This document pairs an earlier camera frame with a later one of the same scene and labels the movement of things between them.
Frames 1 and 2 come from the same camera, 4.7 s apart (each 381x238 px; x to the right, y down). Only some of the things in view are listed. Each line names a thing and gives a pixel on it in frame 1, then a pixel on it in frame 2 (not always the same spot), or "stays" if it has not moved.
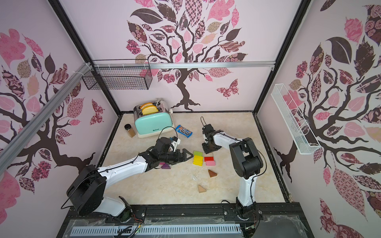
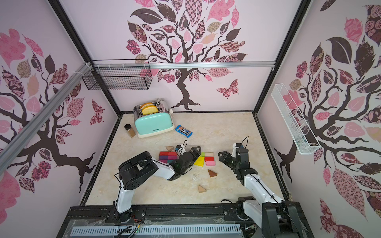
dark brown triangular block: (212, 174) stays
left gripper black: (179, 159) to (195, 152)
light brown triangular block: (201, 189) stays
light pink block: (210, 163) stays
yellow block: (198, 161) stays
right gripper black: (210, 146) to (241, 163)
